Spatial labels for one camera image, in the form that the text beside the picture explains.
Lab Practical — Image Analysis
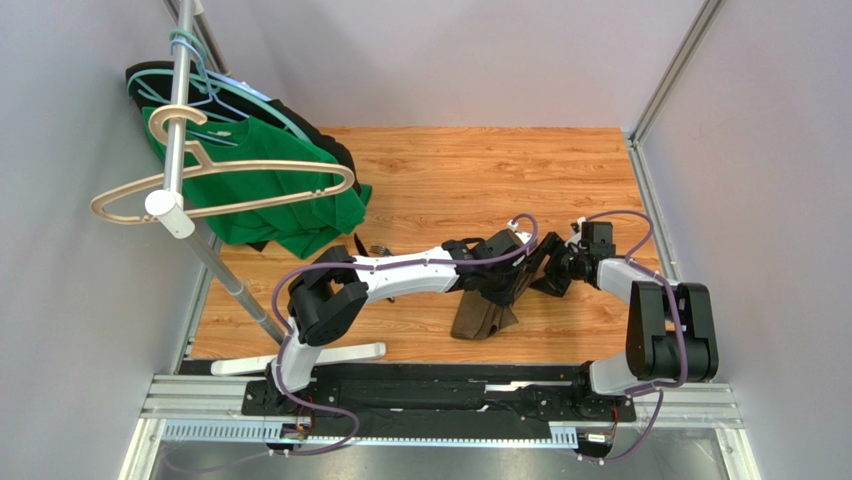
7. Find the brown cloth napkin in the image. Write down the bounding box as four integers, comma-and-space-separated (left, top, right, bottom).
450, 264, 534, 341

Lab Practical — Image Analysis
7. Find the silver fork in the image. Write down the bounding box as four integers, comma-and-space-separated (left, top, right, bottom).
369, 245, 393, 257

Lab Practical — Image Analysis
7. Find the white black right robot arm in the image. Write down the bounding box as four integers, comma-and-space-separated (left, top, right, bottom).
527, 221, 719, 405

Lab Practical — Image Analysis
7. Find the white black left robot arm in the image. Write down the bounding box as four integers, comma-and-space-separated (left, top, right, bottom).
270, 227, 537, 393

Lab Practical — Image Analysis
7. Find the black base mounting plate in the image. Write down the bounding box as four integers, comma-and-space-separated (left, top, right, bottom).
240, 379, 637, 427

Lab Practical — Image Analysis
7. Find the white rack base foot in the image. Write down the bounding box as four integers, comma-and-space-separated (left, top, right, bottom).
210, 342, 386, 376

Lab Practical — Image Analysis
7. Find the green t-shirt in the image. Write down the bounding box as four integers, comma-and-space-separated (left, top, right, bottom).
183, 117, 373, 259

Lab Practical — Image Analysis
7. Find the beige plastic hanger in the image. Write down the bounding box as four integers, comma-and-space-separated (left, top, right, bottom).
90, 117, 356, 225

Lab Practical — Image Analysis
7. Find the silver clothes rack pole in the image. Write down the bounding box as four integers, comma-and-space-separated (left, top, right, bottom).
146, 1, 283, 343

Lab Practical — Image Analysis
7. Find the teal plastic hanger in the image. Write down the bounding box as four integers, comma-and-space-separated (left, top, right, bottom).
127, 27, 314, 142

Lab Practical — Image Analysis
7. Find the black garment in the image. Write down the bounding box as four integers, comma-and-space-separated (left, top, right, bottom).
125, 61, 356, 171

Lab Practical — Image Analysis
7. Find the aluminium frame rail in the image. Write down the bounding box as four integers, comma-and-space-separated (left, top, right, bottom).
120, 362, 760, 479

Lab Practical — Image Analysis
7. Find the light blue wire hanger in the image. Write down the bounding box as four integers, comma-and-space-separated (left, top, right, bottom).
139, 36, 268, 144

